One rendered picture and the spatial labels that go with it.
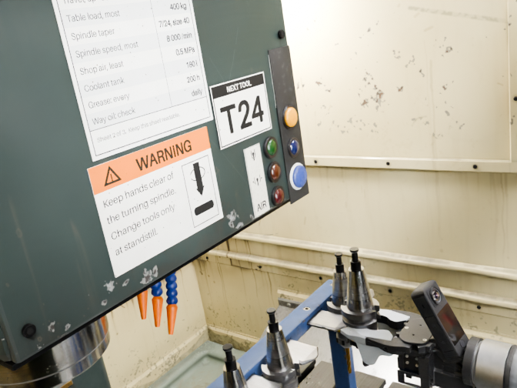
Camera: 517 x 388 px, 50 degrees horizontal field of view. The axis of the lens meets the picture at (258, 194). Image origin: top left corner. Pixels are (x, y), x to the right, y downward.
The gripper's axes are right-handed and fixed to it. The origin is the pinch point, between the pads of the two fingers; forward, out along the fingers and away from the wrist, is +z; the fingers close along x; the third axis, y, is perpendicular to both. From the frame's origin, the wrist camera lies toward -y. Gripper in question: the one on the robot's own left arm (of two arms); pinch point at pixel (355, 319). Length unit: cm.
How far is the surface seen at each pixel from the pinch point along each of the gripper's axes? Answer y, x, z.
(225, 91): -43.0, -24.9, -0.4
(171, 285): -15.3, -24.6, 15.5
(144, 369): 61, 26, 101
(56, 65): -49, -45, 0
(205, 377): 70, 42, 88
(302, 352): 5.4, -5.5, 7.8
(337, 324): 5.2, 4.5, 6.6
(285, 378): 5.2, -12.9, 6.3
